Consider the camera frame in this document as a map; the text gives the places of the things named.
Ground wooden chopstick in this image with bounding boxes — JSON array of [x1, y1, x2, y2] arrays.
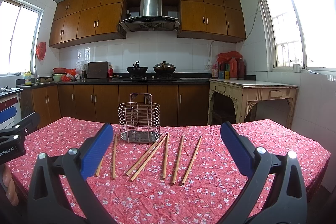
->
[[162, 133, 169, 180], [112, 133, 118, 180], [181, 136, 202, 185], [95, 158, 104, 177], [171, 135, 184, 185]]

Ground wooden chopstick crossed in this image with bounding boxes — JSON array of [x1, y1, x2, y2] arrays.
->
[[130, 134, 168, 181], [125, 135, 166, 176]]

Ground person's left hand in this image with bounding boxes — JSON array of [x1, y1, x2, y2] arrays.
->
[[1, 164, 19, 206]]

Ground yellow detergent bottle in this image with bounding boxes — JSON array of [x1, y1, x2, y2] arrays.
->
[[24, 71, 32, 85]]

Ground green basin with red bowl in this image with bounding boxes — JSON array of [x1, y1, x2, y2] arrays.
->
[[52, 68, 66, 82]]

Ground pink floral tablecloth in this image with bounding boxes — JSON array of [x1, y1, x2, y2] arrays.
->
[[7, 117, 330, 223]]

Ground dark wooden cutting board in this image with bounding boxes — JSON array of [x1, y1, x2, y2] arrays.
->
[[87, 61, 109, 79]]

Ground cream wooden side table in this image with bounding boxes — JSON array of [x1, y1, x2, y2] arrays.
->
[[207, 79, 298, 129]]

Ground red sauce bottle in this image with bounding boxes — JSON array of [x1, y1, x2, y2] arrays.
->
[[108, 64, 113, 77]]

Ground white mug on windowsill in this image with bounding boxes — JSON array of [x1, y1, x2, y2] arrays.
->
[[290, 60, 301, 73]]

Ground dark soy sauce jug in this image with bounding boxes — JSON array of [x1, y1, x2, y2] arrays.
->
[[238, 59, 245, 80]]

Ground gas stove top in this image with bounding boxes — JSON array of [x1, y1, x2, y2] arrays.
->
[[122, 76, 180, 83]]

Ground black wok on stove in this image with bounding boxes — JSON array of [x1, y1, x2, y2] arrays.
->
[[126, 61, 148, 79]]

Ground lower wooden base cabinets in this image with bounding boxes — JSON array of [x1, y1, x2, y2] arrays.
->
[[19, 83, 209, 128]]

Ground orange oil jug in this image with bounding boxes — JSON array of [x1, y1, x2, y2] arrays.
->
[[229, 57, 238, 79]]

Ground red plastic bag on counter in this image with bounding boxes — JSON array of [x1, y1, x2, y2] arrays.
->
[[217, 51, 243, 63]]

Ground lidded dark wok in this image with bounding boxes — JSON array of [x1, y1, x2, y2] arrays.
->
[[153, 61, 176, 78]]

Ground steel range hood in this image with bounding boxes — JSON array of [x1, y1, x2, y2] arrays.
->
[[119, 0, 181, 32]]

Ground red plastic bag on wall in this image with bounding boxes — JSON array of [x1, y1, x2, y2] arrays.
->
[[35, 42, 47, 61]]

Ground wire metal utensil holder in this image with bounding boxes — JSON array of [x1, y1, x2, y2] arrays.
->
[[117, 93, 161, 144]]

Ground upper wooden wall cabinets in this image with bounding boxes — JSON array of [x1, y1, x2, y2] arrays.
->
[[49, 0, 246, 48]]

